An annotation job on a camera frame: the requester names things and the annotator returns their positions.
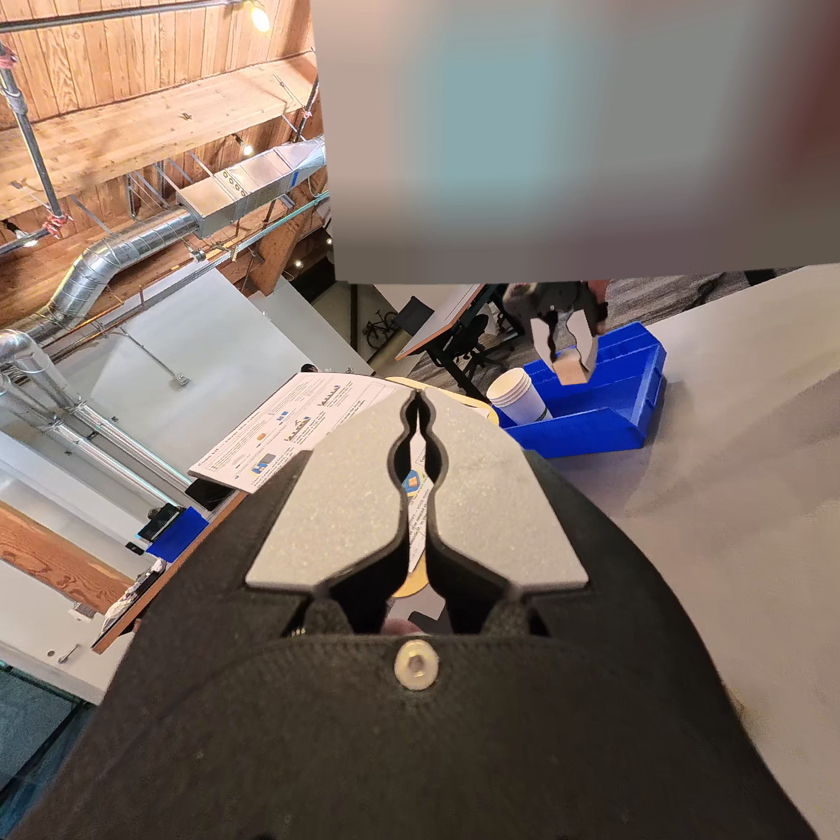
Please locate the rectangular metal air duct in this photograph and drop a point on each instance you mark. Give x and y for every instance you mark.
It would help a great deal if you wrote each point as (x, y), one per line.
(249, 184)

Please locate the grey ceiling pipe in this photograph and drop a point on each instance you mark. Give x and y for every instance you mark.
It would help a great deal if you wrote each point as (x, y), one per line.
(27, 131)

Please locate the blue plastic bin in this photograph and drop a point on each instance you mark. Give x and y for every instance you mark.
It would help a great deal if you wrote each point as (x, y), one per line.
(590, 433)

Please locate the black office chair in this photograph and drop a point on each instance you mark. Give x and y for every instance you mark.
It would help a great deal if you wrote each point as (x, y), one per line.
(474, 341)

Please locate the wooden cube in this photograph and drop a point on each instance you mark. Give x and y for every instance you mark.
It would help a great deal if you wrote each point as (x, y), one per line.
(571, 369)

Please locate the bicycle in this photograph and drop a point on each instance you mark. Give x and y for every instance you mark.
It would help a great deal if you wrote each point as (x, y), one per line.
(380, 326)

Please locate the ceiling spot light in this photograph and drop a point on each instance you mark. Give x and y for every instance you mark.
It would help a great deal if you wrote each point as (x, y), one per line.
(260, 17)

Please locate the silver spiral air duct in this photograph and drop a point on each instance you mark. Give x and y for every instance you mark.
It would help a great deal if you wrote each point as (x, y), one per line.
(98, 275)

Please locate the white paper cup stack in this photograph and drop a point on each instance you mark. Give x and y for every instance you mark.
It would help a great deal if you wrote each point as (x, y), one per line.
(518, 397)

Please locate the printed instruction sheet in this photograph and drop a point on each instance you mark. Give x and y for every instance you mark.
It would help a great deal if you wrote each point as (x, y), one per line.
(308, 420)

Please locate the blue plastic box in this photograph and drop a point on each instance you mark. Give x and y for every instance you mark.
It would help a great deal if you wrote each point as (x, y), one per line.
(174, 533)

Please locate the white stand with instruction board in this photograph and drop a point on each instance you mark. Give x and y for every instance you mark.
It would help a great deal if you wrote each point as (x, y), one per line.
(469, 401)

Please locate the white tilted desk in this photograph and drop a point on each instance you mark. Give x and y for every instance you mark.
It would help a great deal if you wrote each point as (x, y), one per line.
(446, 318)

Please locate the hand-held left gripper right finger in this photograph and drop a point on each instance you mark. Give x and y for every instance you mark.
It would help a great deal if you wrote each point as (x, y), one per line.
(499, 512)

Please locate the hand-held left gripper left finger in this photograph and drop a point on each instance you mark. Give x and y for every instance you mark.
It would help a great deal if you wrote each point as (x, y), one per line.
(328, 512)

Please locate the grey desk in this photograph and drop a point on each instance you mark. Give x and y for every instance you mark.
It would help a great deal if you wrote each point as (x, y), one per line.
(722, 472)

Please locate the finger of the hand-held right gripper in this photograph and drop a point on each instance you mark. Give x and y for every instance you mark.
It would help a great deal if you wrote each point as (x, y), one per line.
(542, 344)
(586, 344)

